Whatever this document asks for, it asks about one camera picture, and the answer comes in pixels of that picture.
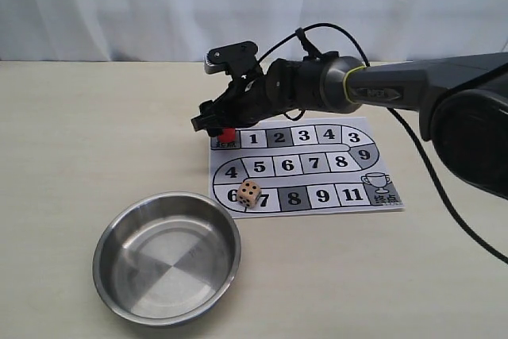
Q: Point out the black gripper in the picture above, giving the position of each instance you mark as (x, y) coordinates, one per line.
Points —
(244, 104)

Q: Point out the red cylinder game piece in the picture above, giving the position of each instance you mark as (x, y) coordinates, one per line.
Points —
(228, 136)

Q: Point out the wooden die black pips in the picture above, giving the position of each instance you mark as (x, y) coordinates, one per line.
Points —
(248, 193)

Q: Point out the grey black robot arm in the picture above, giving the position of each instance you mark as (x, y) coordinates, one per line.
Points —
(461, 104)

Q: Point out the paper numbered game board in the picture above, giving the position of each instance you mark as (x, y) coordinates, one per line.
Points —
(311, 166)

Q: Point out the stainless steel round dish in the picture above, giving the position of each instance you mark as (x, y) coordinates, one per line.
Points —
(166, 260)

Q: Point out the white backdrop curtain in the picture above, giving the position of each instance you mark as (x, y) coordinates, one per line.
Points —
(182, 30)

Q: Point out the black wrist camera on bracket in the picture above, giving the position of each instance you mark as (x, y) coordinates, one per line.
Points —
(236, 60)

